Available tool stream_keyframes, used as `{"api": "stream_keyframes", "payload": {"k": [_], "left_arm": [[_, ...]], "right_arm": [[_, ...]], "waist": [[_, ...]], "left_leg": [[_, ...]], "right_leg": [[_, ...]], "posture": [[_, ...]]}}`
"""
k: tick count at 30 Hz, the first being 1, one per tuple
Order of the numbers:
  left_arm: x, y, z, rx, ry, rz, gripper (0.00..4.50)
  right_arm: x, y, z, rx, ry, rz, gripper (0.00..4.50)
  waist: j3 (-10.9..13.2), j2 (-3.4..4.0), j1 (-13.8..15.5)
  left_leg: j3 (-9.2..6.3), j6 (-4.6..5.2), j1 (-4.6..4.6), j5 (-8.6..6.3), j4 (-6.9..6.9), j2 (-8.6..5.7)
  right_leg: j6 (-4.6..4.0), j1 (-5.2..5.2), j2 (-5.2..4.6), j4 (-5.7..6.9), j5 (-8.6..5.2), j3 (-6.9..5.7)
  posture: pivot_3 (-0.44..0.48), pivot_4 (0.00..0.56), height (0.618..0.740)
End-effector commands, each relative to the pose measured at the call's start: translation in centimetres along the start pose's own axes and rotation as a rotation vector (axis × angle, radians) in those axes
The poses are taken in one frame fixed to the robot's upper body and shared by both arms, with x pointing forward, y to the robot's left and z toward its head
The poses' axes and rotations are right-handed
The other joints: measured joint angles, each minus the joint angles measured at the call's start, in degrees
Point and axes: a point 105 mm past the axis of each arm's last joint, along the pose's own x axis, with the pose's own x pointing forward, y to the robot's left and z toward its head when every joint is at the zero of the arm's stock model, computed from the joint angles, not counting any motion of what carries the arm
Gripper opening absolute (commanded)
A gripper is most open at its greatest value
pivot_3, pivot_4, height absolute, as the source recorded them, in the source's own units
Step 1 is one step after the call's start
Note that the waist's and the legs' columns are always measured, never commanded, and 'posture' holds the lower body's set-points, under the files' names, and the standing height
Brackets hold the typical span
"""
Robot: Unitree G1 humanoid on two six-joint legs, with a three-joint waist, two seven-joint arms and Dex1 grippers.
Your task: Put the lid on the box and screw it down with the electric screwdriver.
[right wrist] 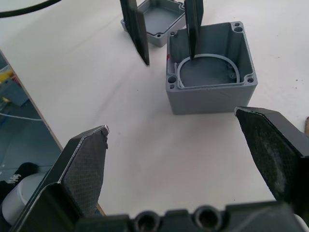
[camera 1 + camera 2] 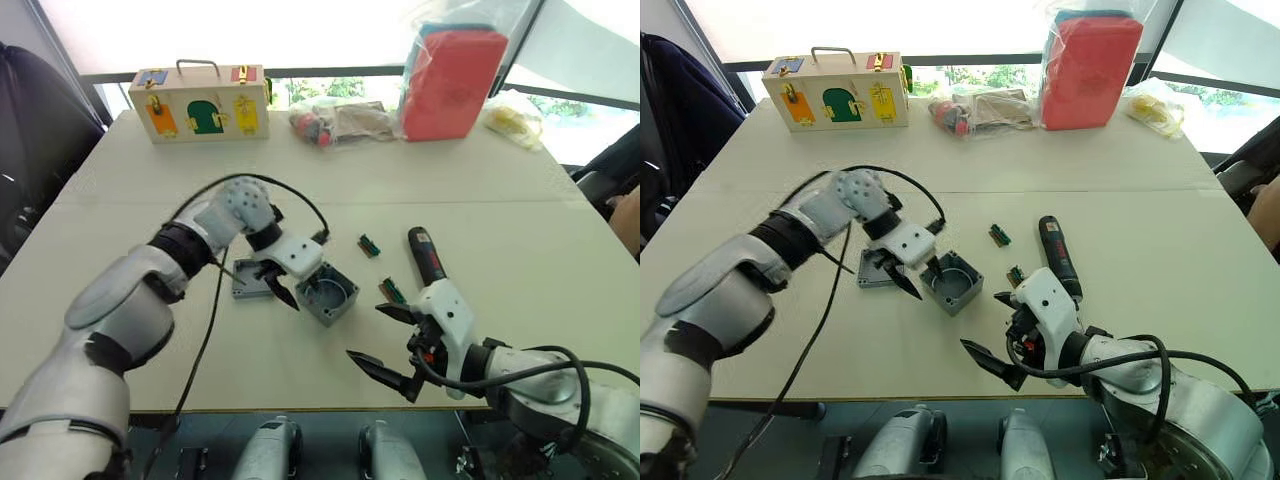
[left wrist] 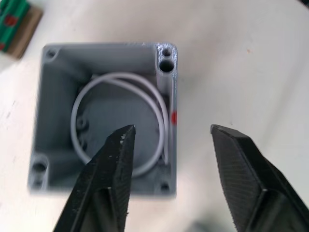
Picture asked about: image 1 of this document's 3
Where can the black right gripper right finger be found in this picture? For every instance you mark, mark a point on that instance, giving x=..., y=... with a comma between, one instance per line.
x=272, y=154

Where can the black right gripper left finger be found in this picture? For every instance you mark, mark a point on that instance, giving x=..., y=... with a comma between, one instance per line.
x=79, y=174

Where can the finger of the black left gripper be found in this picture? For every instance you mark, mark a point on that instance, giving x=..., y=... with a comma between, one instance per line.
x=194, y=26
x=137, y=31

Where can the grey plastic box lid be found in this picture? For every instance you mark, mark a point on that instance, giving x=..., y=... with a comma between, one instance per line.
x=161, y=19

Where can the grey plastic enclosure box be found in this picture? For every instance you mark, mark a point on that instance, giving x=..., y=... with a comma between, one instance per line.
x=205, y=101

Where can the grey blue box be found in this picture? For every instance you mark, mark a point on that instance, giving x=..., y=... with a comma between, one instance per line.
x=12, y=94

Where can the black item with white print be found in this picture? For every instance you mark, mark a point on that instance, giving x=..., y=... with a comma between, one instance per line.
x=23, y=169

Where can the yellow object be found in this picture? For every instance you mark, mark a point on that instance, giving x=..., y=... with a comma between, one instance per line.
x=4, y=76

